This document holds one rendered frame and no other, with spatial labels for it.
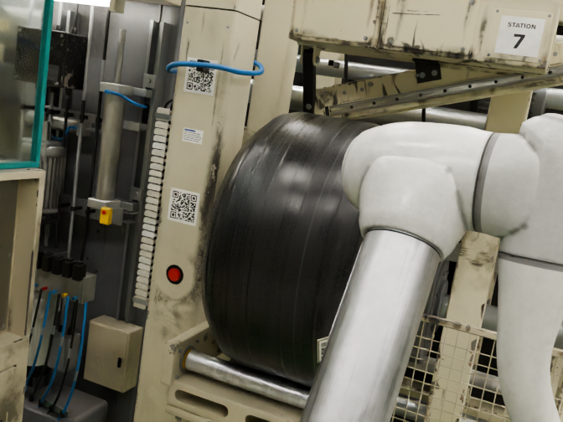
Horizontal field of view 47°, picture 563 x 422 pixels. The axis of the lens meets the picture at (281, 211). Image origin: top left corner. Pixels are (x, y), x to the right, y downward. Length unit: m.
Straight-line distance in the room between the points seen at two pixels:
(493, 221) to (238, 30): 0.79
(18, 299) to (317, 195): 0.71
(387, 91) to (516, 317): 0.97
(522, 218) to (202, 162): 0.81
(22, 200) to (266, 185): 0.55
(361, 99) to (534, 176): 0.95
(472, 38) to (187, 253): 0.79
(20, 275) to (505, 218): 1.04
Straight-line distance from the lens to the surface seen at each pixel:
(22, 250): 1.48
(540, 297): 0.83
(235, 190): 1.20
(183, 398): 1.48
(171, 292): 1.51
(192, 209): 1.45
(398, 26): 1.56
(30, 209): 1.45
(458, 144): 0.83
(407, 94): 1.67
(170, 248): 1.49
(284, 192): 1.17
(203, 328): 1.50
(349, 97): 1.71
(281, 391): 1.36
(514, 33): 1.52
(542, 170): 0.82
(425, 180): 0.81
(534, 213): 0.81
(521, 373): 0.86
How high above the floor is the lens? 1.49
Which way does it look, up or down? 10 degrees down
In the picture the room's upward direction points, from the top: 9 degrees clockwise
